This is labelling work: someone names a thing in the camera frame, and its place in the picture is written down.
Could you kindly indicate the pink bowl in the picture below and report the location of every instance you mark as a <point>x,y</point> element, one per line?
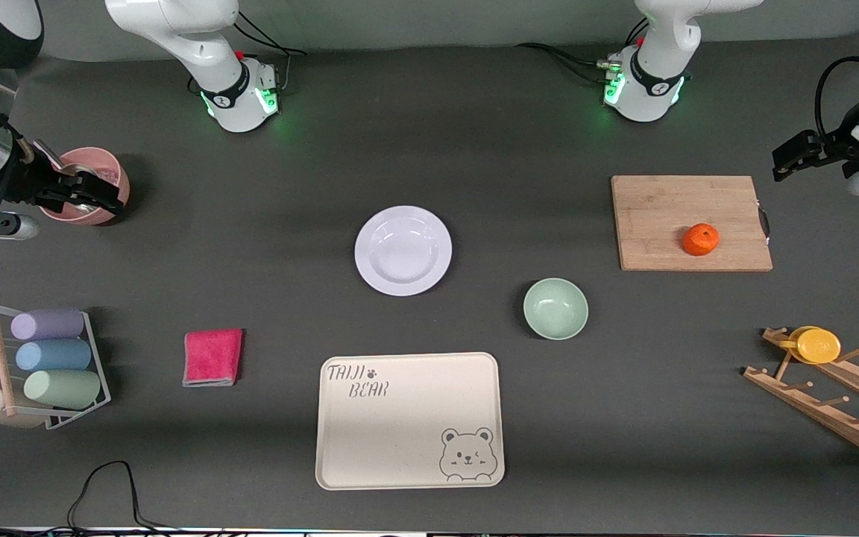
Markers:
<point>105,168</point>

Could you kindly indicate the metal scoop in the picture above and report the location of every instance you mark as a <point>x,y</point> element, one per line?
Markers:
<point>48,153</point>

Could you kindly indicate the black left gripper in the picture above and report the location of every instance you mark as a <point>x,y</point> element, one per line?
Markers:
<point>831,146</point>

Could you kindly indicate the green cup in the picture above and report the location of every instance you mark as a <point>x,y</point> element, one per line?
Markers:
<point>64,388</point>

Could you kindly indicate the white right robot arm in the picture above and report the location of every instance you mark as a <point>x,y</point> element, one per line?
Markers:
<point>176,30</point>

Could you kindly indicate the pink folded cloth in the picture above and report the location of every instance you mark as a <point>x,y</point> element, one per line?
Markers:
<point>212,356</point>

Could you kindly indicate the wooden peg dish rack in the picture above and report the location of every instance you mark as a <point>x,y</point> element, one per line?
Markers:
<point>832,406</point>

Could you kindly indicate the blue cup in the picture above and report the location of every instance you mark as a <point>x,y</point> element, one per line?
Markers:
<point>53,355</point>

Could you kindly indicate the white round plate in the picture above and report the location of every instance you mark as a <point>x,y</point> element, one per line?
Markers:
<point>403,250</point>

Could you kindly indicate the light green bowl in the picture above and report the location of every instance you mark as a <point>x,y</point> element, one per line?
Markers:
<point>555,309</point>

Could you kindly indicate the wooden rod of cup rack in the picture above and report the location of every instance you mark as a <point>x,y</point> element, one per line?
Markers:
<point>1,358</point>

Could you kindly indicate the orange fruit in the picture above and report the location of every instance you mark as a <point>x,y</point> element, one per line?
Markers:
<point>700,239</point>

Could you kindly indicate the wooden cutting board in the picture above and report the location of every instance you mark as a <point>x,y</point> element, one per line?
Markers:
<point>661,224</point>

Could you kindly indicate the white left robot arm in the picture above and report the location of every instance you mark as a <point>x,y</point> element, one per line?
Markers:
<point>653,89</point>

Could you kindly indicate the yellow cup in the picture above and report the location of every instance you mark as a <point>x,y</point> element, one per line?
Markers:
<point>817,345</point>

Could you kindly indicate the cream tray with bear print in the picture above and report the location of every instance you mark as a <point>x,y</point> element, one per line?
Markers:
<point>407,425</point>

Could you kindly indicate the purple cup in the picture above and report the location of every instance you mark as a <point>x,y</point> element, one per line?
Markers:
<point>49,324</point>

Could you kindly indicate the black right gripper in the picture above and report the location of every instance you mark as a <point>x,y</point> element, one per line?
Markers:
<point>18,181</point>

